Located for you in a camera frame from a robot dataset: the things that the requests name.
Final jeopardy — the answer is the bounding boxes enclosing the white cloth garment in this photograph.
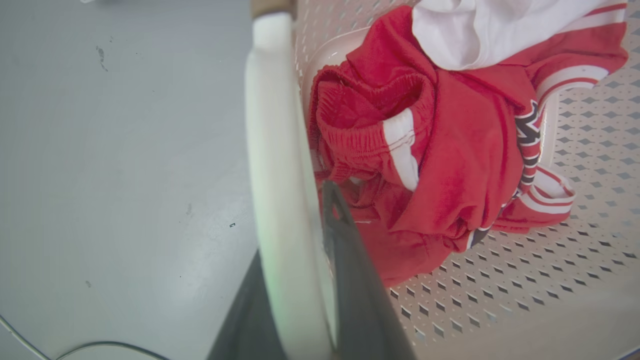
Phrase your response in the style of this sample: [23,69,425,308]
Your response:
[411,0,621,71]

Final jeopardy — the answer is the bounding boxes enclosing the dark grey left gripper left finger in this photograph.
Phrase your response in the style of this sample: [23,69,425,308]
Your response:
[207,249,287,360]

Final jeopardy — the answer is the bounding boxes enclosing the thin grey floor cable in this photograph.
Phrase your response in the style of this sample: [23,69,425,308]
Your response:
[0,315,171,360]

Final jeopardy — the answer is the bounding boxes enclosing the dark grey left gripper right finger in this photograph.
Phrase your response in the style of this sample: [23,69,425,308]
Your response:
[321,180,417,360]

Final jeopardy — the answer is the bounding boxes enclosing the red sports shorts white stripe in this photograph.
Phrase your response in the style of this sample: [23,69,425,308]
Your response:
[307,62,501,288]

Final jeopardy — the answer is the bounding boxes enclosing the white perforated laundry basket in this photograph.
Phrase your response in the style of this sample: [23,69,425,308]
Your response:
[244,0,640,360]

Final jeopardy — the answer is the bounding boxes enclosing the red jersey with white trim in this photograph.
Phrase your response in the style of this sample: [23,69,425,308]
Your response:
[345,2,629,251]

